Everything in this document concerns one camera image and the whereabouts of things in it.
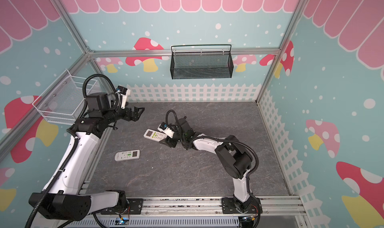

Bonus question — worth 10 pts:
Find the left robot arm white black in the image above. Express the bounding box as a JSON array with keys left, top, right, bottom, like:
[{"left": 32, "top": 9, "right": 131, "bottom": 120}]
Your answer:
[{"left": 25, "top": 74, "right": 145, "bottom": 228}]

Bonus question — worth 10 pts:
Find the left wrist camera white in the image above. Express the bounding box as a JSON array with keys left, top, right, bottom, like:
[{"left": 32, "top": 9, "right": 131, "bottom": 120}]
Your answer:
[{"left": 117, "top": 86, "right": 131, "bottom": 109}]

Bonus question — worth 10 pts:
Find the white wire mesh basket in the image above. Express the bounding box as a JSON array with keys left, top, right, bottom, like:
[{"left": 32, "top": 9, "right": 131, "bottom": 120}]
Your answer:
[{"left": 33, "top": 70, "right": 85, "bottom": 125}]

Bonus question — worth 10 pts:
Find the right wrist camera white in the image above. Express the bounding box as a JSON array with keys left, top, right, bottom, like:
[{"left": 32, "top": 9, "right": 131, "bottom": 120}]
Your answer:
[{"left": 158, "top": 122, "right": 175, "bottom": 138}]

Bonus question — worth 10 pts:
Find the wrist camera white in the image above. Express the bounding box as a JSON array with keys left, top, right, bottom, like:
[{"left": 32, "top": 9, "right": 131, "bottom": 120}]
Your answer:
[
  {"left": 158, "top": 122, "right": 175, "bottom": 138},
  {"left": 117, "top": 86, "right": 131, "bottom": 109}
]

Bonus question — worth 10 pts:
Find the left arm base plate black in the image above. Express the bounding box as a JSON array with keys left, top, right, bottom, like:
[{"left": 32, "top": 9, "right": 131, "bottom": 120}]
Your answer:
[{"left": 101, "top": 198, "right": 144, "bottom": 215}]

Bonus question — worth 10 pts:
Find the black wire mesh basket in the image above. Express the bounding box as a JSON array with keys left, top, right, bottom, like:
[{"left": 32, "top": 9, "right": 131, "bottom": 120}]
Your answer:
[{"left": 170, "top": 44, "right": 234, "bottom": 80}]

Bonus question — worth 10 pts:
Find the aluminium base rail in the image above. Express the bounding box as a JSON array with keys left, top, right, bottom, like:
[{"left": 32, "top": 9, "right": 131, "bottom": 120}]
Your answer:
[{"left": 59, "top": 195, "right": 307, "bottom": 220}]

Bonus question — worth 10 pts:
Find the white perforated cable duct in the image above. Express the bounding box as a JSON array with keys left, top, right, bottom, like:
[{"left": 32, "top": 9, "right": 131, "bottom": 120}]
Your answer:
[{"left": 64, "top": 217, "right": 241, "bottom": 228}]

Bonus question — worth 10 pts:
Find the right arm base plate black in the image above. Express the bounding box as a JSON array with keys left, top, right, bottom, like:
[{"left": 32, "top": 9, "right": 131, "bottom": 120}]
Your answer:
[{"left": 221, "top": 197, "right": 263, "bottom": 214}]

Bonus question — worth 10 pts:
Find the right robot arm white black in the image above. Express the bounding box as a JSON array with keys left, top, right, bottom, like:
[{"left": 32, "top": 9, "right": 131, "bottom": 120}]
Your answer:
[{"left": 158, "top": 110, "right": 262, "bottom": 214}]

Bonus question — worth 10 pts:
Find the white remote control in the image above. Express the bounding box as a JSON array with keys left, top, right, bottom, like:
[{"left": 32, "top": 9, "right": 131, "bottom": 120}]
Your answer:
[
  {"left": 115, "top": 150, "right": 140, "bottom": 162},
  {"left": 144, "top": 129, "right": 168, "bottom": 142}
]

